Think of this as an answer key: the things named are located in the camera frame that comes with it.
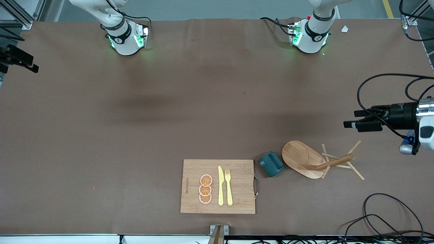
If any dark teal cup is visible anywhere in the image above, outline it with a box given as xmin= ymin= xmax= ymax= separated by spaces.
xmin=257 ymin=151 xmax=284 ymax=178

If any wooden mug rack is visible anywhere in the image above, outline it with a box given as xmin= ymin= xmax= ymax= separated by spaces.
xmin=281 ymin=140 xmax=366 ymax=181

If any brown table cover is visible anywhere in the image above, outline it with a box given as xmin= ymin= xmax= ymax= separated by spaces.
xmin=0 ymin=17 xmax=434 ymax=236

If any bamboo cutting board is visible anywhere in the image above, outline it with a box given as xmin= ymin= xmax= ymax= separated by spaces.
xmin=180 ymin=159 xmax=260 ymax=215

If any yellow plastic fork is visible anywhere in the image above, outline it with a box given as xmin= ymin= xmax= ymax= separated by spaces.
xmin=225 ymin=168 xmax=234 ymax=206

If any yellow plastic knife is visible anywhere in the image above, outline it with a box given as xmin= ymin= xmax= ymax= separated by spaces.
xmin=218 ymin=166 xmax=224 ymax=206

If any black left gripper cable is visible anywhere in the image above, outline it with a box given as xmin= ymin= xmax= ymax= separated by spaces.
xmin=357 ymin=74 xmax=434 ymax=140

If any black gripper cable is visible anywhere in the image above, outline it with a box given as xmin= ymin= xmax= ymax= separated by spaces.
xmin=357 ymin=74 xmax=434 ymax=140
xmin=0 ymin=26 xmax=26 ymax=42

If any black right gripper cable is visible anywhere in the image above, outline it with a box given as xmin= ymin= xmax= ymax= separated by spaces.
xmin=0 ymin=26 xmax=26 ymax=42

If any aluminium frame profile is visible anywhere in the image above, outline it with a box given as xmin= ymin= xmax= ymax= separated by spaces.
xmin=406 ymin=0 xmax=434 ymax=26
xmin=0 ymin=0 xmax=46 ymax=30

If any black looped cable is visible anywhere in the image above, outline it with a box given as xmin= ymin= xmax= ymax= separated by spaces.
xmin=342 ymin=214 xmax=409 ymax=244
xmin=363 ymin=193 xmax=425 ymax=243

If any black cable with connector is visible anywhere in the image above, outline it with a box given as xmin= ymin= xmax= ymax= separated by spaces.
xmin=399 ymin=0 xmax=434 ymax=42

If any black right arm base cable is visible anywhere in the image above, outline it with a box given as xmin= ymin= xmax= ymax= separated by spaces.
xmin=106 ymin=0 xmax=152 ymax=33

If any black arm base cable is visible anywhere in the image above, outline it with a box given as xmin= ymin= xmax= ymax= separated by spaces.
xmin=106 ymin=0 xmax=152 ymax=33
xmin=260 ymin=17 xmax=293 ymax=36

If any black cable bundle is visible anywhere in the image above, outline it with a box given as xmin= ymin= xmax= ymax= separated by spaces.
xmin=224 ymin=235 xmax=434 ymax=244

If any black left arm base cable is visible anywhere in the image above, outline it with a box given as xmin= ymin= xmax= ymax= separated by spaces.
xmin=260 ymin=17 xmax=293 ymax=36

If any white table edge rail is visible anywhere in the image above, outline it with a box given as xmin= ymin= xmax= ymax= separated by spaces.
xmin=0 ymin=234 xmax=212 ymax=244

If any metal table bracket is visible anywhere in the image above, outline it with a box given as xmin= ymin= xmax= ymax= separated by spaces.
xmin=210 ymin=225 xmax=229 ymax=244

